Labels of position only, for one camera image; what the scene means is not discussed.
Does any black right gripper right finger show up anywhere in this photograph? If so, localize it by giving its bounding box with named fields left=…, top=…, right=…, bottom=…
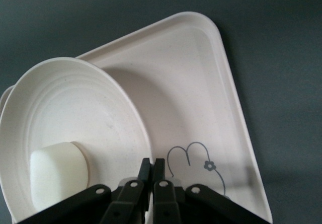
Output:
left=152, top=158, right=273, bottom=224

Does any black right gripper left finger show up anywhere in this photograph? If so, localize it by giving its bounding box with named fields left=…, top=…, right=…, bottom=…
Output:
left=10, top=158, right=151, bottom=224

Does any white steamed bun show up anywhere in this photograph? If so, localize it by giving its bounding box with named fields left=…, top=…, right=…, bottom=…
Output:
left=30, top=141, right=90, bottom=213

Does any round beige plate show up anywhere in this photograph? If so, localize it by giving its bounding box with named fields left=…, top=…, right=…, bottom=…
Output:
left=0, top=57, right=154, bottom=224

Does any beige rabbit print tray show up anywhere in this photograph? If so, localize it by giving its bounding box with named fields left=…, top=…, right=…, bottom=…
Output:
left=0, top=11, right=274, bottom=224

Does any dark grey table mat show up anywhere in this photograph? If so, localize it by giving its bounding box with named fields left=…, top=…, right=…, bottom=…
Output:
left=0, top=0, right=322, bottom=224

